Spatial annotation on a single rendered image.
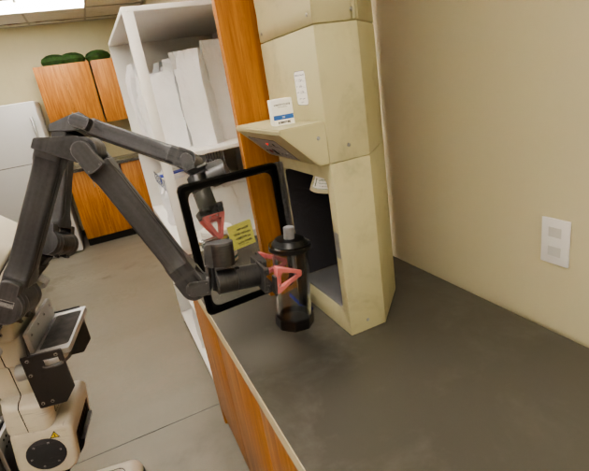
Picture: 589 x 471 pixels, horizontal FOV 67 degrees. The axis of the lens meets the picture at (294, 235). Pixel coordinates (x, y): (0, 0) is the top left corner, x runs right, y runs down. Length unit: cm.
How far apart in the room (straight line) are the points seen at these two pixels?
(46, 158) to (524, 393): 110
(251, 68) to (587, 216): 93
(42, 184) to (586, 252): 119
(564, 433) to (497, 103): 74
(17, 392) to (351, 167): 110
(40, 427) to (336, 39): 127
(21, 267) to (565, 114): 122
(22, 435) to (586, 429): 136
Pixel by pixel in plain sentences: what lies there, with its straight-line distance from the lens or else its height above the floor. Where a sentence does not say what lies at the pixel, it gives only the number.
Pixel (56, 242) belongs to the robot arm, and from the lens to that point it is 152.
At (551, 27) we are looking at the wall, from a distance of 114.
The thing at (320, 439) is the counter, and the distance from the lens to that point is 96.
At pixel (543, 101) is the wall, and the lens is 115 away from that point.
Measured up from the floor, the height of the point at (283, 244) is 124.
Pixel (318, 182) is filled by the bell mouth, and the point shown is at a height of 134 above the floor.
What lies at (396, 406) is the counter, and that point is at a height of 94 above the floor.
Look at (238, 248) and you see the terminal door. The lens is 132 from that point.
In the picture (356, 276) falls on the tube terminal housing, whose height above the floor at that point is 111.
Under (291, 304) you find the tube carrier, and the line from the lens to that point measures 113.
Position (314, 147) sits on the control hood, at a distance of 102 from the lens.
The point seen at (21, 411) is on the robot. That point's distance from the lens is 148.
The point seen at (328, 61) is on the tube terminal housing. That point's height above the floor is 163.
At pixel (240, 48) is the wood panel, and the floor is 171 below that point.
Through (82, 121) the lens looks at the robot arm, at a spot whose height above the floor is 158.
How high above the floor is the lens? 161
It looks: 20 degrees down
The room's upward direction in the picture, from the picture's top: 9 degrees counter-clockwise
